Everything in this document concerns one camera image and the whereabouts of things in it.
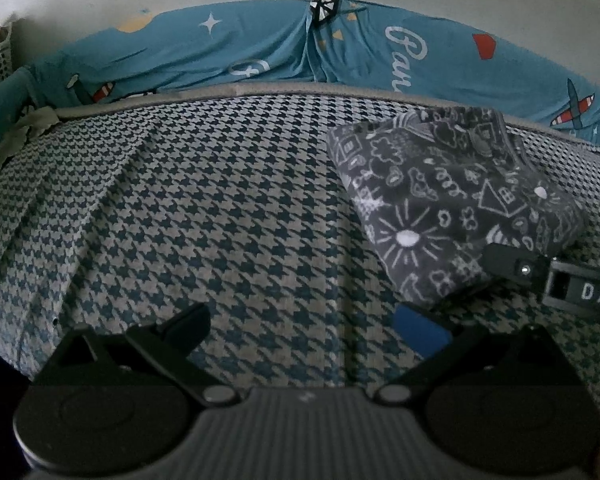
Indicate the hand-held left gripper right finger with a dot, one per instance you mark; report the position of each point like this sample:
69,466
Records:
420,332

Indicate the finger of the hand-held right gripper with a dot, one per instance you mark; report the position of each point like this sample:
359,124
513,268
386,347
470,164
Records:
555,277

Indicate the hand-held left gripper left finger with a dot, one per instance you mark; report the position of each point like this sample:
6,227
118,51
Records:
190,325

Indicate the grey patterned fleece jacket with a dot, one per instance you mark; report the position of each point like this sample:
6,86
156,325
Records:
450,200

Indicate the olive green cloth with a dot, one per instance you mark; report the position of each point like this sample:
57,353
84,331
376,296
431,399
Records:
27,127

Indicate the plain teal bed bumper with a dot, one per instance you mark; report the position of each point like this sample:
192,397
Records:
0,105

